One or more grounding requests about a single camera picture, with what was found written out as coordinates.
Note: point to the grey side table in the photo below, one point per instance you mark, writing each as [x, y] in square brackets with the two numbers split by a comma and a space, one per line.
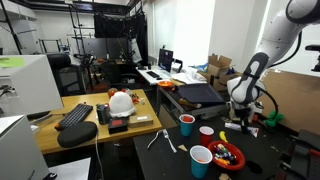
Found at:
[200, 108]

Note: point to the black keyboard with orange edge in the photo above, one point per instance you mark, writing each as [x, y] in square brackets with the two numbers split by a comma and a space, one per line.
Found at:
[75, 116]

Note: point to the black desktop monitor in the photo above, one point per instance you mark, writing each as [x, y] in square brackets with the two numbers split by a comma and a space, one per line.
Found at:
[165, 60]

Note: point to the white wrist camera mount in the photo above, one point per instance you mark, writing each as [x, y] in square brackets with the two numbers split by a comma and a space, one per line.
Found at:
[257, 108]

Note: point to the black box with red top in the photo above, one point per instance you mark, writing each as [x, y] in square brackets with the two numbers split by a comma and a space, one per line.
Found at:
[117, 126]

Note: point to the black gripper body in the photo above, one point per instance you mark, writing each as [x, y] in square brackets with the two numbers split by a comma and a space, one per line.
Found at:
[245, 116]

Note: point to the colourful toy pile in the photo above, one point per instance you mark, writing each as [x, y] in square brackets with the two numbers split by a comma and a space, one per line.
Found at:
[224, 155]

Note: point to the yellow banana toy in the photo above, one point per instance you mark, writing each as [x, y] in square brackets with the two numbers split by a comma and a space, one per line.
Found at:
[223, 136]

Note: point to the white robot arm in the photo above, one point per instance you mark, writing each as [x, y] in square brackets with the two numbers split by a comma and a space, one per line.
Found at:
[276, 36]

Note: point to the green toy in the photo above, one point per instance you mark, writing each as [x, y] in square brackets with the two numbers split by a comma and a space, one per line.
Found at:
[275, 118]

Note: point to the white rounded helmet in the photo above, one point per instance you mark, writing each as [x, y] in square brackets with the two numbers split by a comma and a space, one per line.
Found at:
[121, 105]

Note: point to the wooden desk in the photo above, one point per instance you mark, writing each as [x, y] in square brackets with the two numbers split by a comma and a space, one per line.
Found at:
[133, 133]

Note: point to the green sticky note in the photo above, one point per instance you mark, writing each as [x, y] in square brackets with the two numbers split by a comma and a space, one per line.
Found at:
[11, 62]

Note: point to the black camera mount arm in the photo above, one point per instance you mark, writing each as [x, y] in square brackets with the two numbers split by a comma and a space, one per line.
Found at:
[316, 63]

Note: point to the blue plastic cup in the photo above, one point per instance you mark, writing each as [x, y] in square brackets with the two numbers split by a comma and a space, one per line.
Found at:
[200, 166]

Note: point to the metal spoon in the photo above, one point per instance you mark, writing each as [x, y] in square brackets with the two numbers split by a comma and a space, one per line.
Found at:
[154, 139]

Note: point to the metal fork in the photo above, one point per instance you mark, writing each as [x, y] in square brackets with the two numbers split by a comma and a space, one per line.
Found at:
[170, 141]

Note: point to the brown cardboard panel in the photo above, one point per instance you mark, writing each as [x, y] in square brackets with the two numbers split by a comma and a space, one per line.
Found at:
[296, 100]

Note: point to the white tray board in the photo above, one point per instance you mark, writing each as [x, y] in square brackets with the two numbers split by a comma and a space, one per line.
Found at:
[73, 170]

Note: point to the red bowl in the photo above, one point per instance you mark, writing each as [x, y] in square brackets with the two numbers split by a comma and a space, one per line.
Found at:
[233, 164]

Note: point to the black tray box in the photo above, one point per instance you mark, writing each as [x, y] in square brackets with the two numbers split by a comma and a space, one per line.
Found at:
[200, 93]

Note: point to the orange plate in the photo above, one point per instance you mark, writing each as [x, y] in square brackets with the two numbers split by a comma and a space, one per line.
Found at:
[165, 84]

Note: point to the white tube with blue print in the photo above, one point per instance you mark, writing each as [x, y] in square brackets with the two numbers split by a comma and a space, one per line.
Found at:
[232, 126]

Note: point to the open cardboard box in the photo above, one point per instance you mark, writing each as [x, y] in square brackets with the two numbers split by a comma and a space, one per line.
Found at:
[226, 80]
[218, 65]

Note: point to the black office chair with headrest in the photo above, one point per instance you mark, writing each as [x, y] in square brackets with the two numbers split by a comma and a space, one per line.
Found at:
[68, 78]

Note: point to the black curtain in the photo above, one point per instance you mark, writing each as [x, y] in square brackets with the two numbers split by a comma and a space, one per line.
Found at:
[113, 26]

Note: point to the white paper pile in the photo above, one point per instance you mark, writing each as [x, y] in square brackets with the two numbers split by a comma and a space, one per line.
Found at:
[190, 76]

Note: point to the blue cup with red inside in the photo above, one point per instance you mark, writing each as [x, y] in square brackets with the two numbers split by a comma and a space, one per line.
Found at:
[186, 128]

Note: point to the small black keyboard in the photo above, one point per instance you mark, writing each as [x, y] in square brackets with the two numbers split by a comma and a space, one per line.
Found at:
[153, 74]

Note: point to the red plastic cup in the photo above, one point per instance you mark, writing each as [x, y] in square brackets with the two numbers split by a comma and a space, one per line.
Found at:
[206, 137]

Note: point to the small cardboard box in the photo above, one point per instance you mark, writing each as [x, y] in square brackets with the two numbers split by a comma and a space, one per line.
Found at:
[140, 121]

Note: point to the white desk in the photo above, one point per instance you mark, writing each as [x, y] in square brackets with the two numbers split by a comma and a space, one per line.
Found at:
[146, 76]

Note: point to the black can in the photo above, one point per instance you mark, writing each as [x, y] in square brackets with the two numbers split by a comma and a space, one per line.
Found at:
[103, 115]

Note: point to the black mesh office chair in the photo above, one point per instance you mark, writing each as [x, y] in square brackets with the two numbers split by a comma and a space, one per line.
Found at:
[115, 75]

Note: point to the white monitor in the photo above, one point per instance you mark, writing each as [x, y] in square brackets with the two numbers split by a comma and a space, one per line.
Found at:
[30, 86]

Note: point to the brown ball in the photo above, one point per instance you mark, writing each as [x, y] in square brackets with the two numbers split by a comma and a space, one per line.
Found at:
[112, 92]

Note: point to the clear plastic bag clutter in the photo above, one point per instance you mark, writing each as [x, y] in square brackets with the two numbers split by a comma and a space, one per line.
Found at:
[136, 98]

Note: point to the cardboard scrap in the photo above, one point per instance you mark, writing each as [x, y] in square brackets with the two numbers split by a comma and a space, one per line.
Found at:
[182, 147]
[224, 177]

